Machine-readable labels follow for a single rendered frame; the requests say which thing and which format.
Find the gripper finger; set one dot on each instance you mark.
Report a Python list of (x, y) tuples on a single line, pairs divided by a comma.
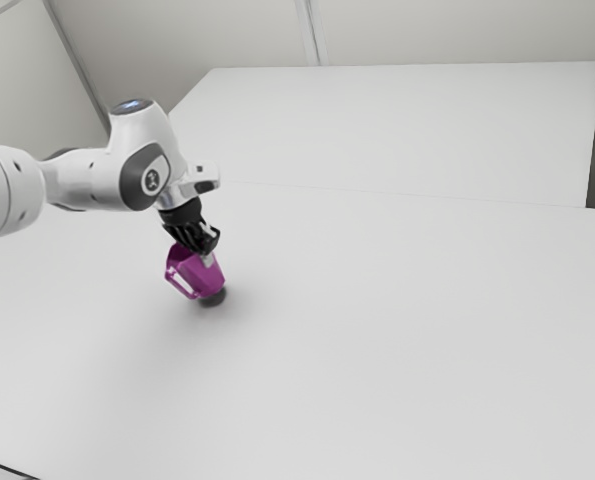
[(207, 260)]

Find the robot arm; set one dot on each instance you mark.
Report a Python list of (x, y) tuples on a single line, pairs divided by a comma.
[(127, 150)]

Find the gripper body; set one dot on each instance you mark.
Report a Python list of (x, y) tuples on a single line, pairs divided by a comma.
[(188, 227)]

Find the purple faceted mug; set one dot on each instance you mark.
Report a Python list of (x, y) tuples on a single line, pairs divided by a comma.
[(197, 279)]

